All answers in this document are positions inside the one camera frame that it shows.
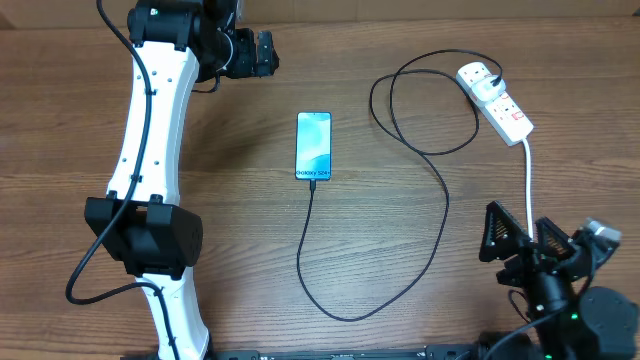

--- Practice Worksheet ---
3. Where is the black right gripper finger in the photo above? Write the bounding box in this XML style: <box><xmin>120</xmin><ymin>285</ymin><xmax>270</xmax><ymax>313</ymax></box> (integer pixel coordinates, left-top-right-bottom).
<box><xmin>535</xmin><ymin>217</ymin><xmax>576</xmax><ymax>260</ymax></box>
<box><xmin>479</xmin><ymin>201</ymin><xmax>530</xmax><ymax>262</ymax></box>

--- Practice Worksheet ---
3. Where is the Samsung Galaxy smartphone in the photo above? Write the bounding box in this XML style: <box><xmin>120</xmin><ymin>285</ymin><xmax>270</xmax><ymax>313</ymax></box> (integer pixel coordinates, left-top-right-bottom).
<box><xmin>295</xmin><ymin>112</ymin><xmax>332</xmax><ymax>181</ymax></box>

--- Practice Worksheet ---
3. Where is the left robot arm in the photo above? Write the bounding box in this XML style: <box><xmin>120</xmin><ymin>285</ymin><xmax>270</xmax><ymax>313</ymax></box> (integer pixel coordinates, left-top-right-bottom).
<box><xmin>84</xmin><ymin>0</ymin><xmax>279</xmax><ymax>359</ymax></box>

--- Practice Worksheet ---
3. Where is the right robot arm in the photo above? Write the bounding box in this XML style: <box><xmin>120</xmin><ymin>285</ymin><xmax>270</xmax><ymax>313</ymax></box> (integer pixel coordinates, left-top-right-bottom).
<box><xmin>478</xmin><ymin>201</ymin><xmax>639</xmax><ymax>359</ymax></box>

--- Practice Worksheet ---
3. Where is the white charger plug adapter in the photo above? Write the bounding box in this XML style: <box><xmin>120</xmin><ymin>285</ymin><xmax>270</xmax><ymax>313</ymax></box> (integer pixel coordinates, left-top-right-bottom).
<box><xmin>471</xmin><ymin>75</ymin><xmax>506</xmax><ymax>107</ymax></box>

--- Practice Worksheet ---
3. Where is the white power strip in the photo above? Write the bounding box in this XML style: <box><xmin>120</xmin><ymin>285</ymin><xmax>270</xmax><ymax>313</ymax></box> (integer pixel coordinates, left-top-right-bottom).
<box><xmin>456</xmin><ymin>62</ymin><xmax>534</xmax><ymax>147</ymax></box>

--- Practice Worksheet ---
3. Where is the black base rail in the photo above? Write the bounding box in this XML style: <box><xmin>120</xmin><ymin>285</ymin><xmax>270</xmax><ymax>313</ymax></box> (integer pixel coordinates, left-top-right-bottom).
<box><xmin>119</xmin><ymin>343</ymin><xmax>546</xmax><ymax>360</ymax></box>

